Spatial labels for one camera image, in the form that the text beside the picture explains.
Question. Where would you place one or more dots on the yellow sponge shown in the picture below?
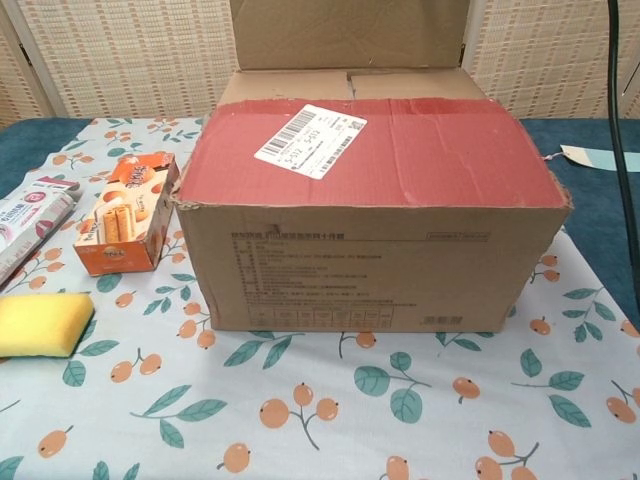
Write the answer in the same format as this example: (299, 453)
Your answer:
(40, 322)

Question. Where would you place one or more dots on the white pink toothpaste box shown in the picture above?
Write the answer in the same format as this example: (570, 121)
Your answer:
(30, 220)

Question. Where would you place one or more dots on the fruit and leaf print tablecloth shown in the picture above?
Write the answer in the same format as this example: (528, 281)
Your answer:
(320, 425)

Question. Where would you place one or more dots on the woven folding screen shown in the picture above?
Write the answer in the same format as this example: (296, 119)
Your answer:
(125, 50)

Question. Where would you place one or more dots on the blue white paper tag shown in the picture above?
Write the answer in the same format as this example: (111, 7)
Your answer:
(600, 159)

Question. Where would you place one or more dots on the orange egg roll snack box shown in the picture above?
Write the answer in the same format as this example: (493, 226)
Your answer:
(125, 210)

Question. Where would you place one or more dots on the large brown cardboard box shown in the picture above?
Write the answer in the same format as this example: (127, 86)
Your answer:
(380, 260)

